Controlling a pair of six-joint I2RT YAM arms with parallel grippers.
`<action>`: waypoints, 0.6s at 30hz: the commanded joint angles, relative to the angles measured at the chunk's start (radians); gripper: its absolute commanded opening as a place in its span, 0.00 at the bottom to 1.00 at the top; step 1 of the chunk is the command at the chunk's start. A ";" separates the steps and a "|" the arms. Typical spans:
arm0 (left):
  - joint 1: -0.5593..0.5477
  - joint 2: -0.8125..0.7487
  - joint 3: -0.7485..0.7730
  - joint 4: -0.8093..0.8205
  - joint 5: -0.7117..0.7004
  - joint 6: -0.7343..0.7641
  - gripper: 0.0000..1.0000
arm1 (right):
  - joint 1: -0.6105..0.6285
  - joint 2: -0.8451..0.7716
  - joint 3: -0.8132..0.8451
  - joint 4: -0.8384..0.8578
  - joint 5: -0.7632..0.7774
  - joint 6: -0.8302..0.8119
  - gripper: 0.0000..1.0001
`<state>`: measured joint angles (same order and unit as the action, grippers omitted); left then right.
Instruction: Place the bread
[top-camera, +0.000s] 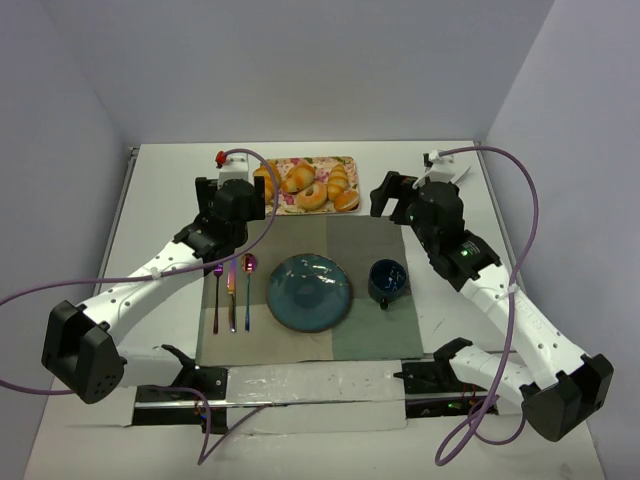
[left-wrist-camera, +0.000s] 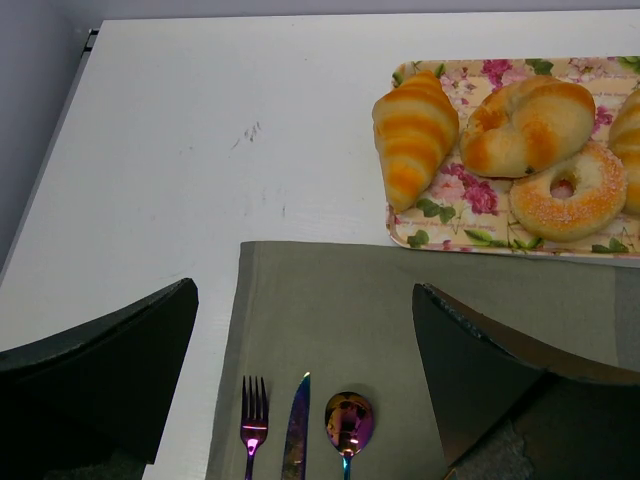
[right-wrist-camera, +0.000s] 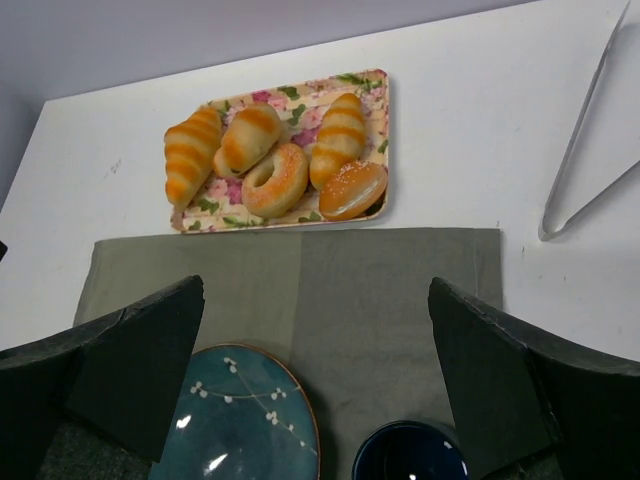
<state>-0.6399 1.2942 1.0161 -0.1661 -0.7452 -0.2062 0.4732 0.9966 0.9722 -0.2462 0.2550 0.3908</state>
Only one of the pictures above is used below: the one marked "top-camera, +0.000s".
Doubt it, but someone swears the sesame burger bun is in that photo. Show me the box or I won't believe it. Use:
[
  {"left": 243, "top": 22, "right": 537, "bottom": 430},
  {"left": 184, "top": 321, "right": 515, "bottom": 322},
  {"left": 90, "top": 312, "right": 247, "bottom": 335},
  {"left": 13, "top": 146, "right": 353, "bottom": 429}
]
[{"left": 333, "top": 190, "right": 360, "bottom": 212}]

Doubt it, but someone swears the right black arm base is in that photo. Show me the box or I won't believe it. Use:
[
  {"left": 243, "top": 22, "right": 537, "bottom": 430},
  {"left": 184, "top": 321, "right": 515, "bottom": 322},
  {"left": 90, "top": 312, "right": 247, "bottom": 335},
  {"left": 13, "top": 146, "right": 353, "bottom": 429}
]
[{"left": 393, "top": 338, "right": 486, "bottom": 419}]

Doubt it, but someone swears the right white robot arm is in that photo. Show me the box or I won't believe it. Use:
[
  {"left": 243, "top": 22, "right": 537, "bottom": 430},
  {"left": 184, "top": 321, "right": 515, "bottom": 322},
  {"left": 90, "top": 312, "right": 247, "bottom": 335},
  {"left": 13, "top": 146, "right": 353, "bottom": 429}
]
[{"left": 370, "top": 171, "right": 614, "bottom": 442}]

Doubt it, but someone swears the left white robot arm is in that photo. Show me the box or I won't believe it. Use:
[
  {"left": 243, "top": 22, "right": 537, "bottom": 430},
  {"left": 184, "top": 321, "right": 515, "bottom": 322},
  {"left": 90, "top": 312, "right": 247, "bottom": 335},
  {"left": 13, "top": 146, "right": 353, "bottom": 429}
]
[{"left": 42, "top": 178, "right": 266, "bottom": 404}]

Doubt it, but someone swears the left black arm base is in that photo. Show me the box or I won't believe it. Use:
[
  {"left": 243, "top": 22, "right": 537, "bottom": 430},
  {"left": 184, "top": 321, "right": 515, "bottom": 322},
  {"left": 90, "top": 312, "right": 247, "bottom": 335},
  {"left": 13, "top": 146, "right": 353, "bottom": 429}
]
[{"left": 132, "top": 344, "right": 228, "bottom": 433}]

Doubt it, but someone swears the golden bread roll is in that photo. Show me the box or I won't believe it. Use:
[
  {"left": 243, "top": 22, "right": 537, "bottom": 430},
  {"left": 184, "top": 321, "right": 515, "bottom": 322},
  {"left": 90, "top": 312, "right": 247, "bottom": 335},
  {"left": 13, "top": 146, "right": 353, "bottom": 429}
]
[{"left": 281, "top": 163, "right": 316, "bottom": 194}]

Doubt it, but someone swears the left striped croissant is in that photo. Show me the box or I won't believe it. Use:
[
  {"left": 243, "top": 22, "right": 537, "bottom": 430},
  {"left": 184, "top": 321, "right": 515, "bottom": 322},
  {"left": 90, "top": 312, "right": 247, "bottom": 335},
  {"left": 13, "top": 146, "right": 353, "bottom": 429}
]
[{"left": 253, "top": 165, "right": 281, "bottom": 204}]

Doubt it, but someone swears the striped croissant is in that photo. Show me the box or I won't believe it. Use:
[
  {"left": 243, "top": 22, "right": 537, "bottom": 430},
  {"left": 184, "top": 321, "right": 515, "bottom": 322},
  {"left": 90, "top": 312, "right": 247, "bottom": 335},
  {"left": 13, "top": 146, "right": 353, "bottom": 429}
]
[
  {"left": 253, "top": 165, "right": 281, "bottom": 204},
  {"left": 327, "top": 163, "right": 349, "bottom": 201}
]

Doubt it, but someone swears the floral serving tray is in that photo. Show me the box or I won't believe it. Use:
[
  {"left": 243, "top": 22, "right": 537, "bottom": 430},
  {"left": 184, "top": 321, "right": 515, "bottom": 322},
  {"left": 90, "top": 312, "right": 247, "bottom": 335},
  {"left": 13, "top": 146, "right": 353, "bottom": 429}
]
[{"left": 252, "top": 156, "right": 361, "bottom": 216}]

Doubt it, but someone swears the right striped croissant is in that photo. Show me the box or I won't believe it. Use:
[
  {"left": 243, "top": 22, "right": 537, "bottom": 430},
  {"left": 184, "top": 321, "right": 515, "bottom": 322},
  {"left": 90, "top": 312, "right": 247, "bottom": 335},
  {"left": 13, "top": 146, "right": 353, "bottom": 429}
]
[{"left": 327, "top": 163, "right": 349, "bottom": 201}]

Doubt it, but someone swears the sugared donut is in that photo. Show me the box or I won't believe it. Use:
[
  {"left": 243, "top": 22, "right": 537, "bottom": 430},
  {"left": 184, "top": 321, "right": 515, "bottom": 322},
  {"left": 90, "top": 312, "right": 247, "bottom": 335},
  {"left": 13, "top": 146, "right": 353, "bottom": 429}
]
[{"left": 296, "top": 181, "right": 328, "bottom": 211}]

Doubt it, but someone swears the iridescent spoon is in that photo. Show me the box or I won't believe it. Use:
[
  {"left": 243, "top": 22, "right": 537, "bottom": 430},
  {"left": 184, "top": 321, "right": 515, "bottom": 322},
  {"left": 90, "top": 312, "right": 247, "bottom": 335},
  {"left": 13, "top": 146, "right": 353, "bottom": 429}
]
[{"left": 242, "top": 252, "right": 257, "bottom": 332}]

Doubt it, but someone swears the dark blue mug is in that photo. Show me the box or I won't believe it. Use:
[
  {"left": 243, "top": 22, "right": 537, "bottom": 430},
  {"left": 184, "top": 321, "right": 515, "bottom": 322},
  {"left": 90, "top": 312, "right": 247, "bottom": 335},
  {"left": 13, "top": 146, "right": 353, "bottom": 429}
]
[{"left": 367, "top": 259, "right": 408, "bottom": 310}]

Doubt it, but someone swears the iridescent fork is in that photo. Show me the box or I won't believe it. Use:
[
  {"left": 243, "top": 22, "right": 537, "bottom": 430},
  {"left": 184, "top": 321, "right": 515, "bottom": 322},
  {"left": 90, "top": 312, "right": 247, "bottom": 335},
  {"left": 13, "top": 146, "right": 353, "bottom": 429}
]
[{"left": 212, "top": 264, "right": 224, "bottom": 335}]

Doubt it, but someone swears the iridescent knife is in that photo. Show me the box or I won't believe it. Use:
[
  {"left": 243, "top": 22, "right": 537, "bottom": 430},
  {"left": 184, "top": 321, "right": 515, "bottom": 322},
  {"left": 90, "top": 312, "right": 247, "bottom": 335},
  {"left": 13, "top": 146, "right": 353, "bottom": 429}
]
[{"left": 227, "top": 259, "right": 237, "bottom": 333}]

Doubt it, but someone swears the grey patchwork placemat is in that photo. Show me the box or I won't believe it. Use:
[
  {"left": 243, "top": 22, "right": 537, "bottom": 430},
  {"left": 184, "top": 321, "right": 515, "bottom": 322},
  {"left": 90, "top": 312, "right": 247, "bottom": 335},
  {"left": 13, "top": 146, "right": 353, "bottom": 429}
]
[{"left": 196, "top": 215, "right": 423, "bottom": 366}]

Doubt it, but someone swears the blue ceramic plate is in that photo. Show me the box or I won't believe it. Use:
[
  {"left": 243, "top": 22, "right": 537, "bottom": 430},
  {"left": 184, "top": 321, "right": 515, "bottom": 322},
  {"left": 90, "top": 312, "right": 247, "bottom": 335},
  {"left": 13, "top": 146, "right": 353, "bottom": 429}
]
[{"left": 266, "top": 254, "right": 353, "bottom": 333}]

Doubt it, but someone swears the silver tape strip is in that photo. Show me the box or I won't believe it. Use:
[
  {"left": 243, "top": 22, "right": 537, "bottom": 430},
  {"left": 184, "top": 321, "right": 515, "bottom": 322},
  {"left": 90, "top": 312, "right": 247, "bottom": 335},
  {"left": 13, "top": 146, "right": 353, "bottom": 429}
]
[{"left": 133, "top": 358, "right": 407, "bottom": 407}]

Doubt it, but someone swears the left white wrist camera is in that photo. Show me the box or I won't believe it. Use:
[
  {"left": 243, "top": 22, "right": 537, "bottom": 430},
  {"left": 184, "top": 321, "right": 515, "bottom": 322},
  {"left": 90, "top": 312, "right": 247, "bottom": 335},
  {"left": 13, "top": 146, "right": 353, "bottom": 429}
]
[{"left": 215, "top": 151, "right": 249, "bottom": 188}]

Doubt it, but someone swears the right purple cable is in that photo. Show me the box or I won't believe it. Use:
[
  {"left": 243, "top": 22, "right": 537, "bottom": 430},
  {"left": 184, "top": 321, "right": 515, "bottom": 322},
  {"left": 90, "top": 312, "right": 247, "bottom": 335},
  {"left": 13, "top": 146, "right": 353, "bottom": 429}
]
[{"left": 433, "top": 145, "right": 539, "bottom": 467}]

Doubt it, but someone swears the purple cable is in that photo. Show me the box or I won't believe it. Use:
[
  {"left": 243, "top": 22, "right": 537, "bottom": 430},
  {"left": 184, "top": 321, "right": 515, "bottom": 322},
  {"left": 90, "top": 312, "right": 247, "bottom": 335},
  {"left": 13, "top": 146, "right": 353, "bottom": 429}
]
[
  {"left": 0, "top": 147, "right": 282, "bottom": 466},
  {"left": 433, "top": 145, "right": 539, "bottom": 467}
]

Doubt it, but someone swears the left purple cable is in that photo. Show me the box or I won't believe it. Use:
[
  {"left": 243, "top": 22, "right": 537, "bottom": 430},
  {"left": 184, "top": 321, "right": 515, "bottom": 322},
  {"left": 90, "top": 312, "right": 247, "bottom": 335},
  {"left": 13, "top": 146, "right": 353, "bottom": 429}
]
[{"left": 0, "top": 147, "right": 282, "bottom": 466}]

